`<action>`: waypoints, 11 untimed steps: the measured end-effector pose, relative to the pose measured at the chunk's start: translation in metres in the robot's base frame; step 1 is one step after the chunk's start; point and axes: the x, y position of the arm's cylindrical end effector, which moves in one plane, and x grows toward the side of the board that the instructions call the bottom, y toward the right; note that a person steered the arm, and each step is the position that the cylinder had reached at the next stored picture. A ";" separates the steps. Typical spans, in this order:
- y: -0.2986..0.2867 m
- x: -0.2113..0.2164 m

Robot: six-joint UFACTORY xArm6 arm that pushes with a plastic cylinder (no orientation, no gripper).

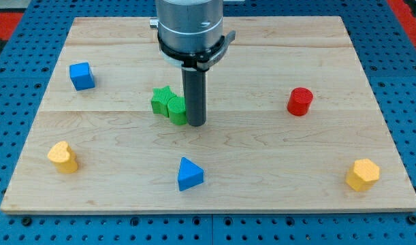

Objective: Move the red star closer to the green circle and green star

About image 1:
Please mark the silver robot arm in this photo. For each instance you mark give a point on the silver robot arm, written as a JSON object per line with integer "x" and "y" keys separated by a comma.
{"x": 190, "y": 33}

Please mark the green star block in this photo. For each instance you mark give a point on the green star block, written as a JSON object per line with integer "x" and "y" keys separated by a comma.
{"x": 160, "y": 99}

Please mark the green cylinder block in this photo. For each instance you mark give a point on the green cylinder block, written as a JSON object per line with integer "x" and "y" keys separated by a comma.
{"x": 177, "y": 110}

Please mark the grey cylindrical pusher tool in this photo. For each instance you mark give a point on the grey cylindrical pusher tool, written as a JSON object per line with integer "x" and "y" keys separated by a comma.
{"x": 194, "y": 86}

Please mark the blue triangle block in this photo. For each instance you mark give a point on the blue triangle block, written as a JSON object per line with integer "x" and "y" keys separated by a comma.
{"x": 189, "y": 174}

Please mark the light wooden board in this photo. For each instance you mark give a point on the light wooden board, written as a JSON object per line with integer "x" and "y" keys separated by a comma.
{"x": 257, "y": 157}

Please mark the red cylinder block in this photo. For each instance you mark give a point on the red cylinder block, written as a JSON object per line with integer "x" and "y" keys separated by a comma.
{"x": 299, "y": 101}

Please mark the blue cube block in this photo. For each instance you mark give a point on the blue cube block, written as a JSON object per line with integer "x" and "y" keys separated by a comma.
{"x": 81, "y": 76}

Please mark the yellow heart block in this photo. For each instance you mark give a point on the yellow heart block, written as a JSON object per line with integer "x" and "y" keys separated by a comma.
{"x": 63, "y": 158}

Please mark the yellow hexagon block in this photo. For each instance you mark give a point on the yellow hexagon block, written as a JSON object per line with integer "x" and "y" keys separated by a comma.
{"x": 362, "y": 175}

